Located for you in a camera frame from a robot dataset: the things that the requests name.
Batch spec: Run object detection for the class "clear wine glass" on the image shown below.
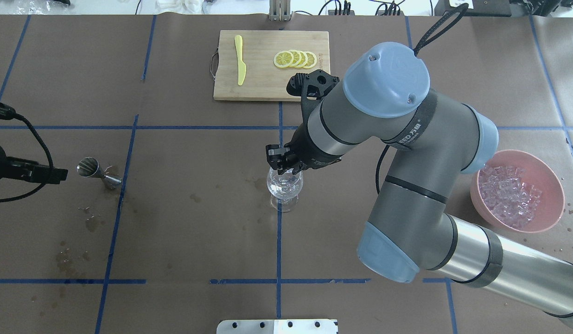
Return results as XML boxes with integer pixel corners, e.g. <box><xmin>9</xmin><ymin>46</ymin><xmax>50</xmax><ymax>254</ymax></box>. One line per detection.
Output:
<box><xmin>266</xmin><ymin>168</ymin><xmax>304</xmax><ymax>213</ymax></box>

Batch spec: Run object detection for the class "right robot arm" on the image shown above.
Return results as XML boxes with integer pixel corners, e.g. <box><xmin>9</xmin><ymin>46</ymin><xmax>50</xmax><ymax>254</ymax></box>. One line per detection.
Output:
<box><xmin>266</xmin><ymin>42</ymin><xmax>573</xmax><ymax>328</ymax></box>

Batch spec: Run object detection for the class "lemon slice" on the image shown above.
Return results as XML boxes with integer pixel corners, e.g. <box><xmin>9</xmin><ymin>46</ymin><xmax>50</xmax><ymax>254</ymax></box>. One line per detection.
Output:
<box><xmin>288</xmin><ymin>49</ymin><xmax>299</xmax><ymax>68</ymax></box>
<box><xmin>273</xmin><ymin>51</ymin><xmax>295</xmax><ymax>68</ymax></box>
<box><xmin>303</xmin><ymin>51</ymin><xmax>318</xmax><ymax>69</ymax></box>
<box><xmin>295</xmin><ymin>50</ymin><xmax>308</xmax><ymax>68</ymax></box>

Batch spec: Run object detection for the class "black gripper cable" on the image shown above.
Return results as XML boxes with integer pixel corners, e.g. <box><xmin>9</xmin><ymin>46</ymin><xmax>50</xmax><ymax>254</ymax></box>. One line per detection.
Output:
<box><xmin>0</xmin><ymin>99</ymin><xmax>55</xmax><ymax>204</ymax></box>

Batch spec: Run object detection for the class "pink bowl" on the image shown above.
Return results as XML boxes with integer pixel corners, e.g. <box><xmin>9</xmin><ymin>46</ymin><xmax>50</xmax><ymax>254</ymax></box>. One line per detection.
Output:
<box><xmin>470</xmin><ymin>150</ymin><xmax>566</xmax><ymax>233</ymax></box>

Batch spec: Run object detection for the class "steel double jigger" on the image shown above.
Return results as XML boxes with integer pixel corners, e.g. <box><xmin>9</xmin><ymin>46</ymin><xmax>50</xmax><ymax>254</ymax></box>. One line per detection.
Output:
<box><xmin>76</xmin><ymin>157</ymin><xmax>123</xmax><ymax>190</ymax></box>

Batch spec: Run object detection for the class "aluminium frame post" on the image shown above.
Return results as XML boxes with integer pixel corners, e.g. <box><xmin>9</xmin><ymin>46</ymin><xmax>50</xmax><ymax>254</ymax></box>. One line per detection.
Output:
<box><xmin>269</xmin><ymin>0</ymin><xmax>293</xmax><ymax>22</ymax></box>

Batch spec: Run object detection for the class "yellow plastic knife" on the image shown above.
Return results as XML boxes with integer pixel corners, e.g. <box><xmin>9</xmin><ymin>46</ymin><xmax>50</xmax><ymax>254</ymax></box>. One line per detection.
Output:
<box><xmin>234</xmin><ymin>35</ymin><xmax>247</xmax><ymax>86</ymax></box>

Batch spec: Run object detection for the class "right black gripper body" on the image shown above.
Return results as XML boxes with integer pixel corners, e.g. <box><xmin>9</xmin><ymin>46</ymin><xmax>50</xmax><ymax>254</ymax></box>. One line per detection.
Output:
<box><xmin>285</xmin><ymin>70</ymin><xmax>342</xmax><ymax>169</ymax></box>

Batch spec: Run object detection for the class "pile of clear ice cubes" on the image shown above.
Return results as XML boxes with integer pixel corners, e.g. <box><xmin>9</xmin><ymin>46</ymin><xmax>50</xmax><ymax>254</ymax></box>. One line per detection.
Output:
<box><xmin>478</xmin><ymin>164</ymin><xmax>543</xmax><ymax>230</ymax></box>

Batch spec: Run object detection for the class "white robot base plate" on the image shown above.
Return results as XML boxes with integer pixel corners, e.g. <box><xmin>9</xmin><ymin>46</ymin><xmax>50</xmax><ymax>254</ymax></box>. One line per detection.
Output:
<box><xmin>216</xmin><ymin>319</ymin><xmax>339</xmax><ymax>334</ymax></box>

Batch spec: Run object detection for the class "bamboo cutting board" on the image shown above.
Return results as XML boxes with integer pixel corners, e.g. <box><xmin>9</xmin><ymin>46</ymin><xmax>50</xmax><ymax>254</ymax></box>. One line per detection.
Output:
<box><xmin>214</xmin><ymin>30</ymin><xmax>331</xmax><ymax>102</ymax></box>

